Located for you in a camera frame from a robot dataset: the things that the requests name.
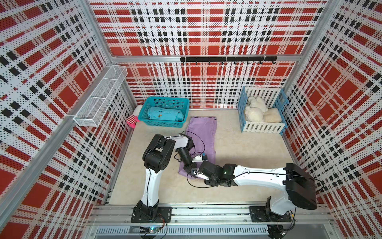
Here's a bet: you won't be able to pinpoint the purple long pants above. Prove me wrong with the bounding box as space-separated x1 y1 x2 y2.
183 116 217 168

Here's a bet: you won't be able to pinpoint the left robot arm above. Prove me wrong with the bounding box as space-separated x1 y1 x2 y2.
137 133 197 218

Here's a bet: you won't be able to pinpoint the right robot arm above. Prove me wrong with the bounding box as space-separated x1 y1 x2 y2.
189 161 317 216

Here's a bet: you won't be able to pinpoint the teal plastic basket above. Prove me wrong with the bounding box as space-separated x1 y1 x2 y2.
138 97 190 128

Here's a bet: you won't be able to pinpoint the folded teal garment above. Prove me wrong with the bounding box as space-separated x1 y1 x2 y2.
147 107 184 121

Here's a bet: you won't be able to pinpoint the green circuit board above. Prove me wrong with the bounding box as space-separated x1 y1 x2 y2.
139 227 162 234

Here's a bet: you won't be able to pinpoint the white fluffy plush toy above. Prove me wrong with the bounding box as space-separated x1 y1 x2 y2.
244 97 268 122

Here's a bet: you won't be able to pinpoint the blue white slatted crate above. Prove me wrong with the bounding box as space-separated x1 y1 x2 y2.
237 86 289 135

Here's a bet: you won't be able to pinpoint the cream fluffy cushion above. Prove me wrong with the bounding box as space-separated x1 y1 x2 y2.
263 108 282 123

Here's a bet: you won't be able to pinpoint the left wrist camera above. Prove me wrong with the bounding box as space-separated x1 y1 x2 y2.
192 152 208 163

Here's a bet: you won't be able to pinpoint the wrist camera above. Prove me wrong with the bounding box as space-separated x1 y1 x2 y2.
191 170 210 180
192 152 208 163

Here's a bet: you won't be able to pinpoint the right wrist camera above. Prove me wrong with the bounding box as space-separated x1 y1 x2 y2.
191 170 210 180

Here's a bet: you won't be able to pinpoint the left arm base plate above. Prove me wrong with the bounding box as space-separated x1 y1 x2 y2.
130 206 173 223

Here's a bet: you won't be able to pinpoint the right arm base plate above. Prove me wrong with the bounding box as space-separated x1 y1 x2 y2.
249 206 292 223

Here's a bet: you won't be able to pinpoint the black hook rail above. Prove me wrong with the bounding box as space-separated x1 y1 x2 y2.
180 56 278 63

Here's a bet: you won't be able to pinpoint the white wire wall basket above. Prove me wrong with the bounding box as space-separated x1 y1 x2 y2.
74 65 127 127

